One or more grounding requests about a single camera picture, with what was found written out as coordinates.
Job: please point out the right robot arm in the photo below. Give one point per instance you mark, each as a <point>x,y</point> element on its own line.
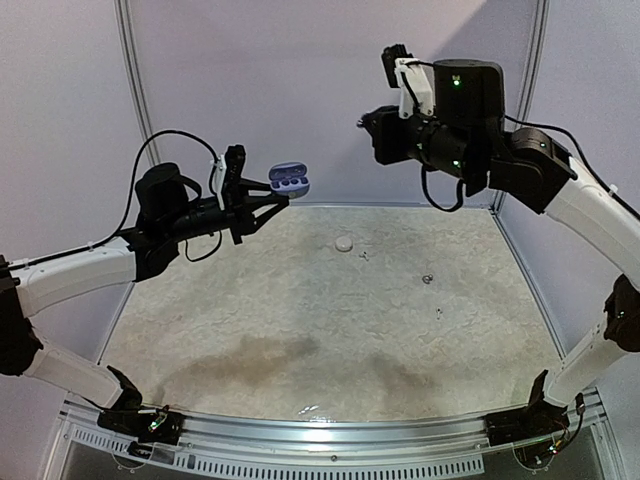
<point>451,118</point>

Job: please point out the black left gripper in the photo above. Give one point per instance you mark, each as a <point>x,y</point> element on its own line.
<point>244,216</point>

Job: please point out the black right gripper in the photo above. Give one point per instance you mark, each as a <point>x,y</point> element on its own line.
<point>385,135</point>

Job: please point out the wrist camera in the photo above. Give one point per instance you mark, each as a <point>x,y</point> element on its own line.
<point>226,175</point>
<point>409,75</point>

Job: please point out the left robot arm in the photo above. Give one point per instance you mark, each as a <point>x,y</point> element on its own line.
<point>166,218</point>

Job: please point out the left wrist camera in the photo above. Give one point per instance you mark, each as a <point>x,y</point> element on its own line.
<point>226,175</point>

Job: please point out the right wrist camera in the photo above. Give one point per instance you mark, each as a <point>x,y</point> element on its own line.
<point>409,75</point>

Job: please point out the left aluminium corner post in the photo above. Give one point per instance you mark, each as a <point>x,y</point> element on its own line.
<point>125,24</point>

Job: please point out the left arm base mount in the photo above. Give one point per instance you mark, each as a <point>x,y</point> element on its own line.
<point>149,425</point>

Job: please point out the blue earbud charging case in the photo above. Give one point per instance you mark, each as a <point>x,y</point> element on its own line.
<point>289,179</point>

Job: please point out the right aluminium corner post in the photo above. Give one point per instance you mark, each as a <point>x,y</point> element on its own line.
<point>520,28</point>

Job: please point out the aluminium front rail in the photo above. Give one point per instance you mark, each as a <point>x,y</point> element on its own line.
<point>219,447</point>

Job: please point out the aluminium corner post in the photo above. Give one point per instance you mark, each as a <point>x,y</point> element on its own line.
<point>125,24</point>
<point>520,28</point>

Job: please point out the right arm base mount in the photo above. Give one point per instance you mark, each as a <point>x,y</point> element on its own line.
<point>537,418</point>

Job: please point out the white round case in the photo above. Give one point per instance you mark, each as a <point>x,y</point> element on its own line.
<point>343,244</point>

